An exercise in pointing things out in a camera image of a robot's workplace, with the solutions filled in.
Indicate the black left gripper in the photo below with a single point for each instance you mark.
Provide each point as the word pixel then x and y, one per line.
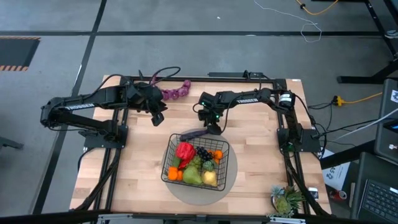
pixel 147 98

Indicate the white paper sheet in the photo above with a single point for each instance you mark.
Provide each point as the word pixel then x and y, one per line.
pixel 335 174

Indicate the red drink can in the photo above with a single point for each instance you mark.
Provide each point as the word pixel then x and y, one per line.
pixel 340 195

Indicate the black desk frame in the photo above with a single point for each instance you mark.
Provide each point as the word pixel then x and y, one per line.
pixel 357 79

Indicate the red bell pepper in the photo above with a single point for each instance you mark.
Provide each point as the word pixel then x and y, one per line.
pixel 185 150

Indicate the green grape bunch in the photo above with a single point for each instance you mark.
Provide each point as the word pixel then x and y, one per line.
pixel 196 162

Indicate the dark grey computer case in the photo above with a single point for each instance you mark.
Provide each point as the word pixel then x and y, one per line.
pixel 385 124

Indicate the purple garlic braid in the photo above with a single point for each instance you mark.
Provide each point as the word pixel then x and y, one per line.
pixel 178 92

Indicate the grey round placemat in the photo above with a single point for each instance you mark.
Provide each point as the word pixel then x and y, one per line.
pixel 199 197

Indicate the purple eggplant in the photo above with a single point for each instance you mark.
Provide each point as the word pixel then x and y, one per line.
pixel 192 135

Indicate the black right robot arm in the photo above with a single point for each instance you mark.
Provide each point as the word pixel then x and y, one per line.
pixel 248 99

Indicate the black laptop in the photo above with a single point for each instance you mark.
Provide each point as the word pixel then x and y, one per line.
pixel 377 199

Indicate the hazard-striped black floor mat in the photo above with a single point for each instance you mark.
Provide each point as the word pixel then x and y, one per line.
pixel 17 53

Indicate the succulent plant in black pot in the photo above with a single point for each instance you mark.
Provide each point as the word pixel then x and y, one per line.
pixel 284 203

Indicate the green pear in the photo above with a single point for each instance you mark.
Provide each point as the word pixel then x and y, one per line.
pixel 191 176

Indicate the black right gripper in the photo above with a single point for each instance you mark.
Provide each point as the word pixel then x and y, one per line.
pixel 211 109

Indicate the green cucumber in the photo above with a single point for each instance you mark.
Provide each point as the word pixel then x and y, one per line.
pixel 176 162

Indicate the dark grape bunch with leaf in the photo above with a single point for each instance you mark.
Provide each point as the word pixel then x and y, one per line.
pixel 203 153

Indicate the black desk foot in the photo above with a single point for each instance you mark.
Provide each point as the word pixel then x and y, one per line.
pixel 345 155

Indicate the black power strip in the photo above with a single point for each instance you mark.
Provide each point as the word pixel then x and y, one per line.
pixel 227 74

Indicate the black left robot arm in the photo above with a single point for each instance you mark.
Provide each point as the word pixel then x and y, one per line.
pixel 84 105

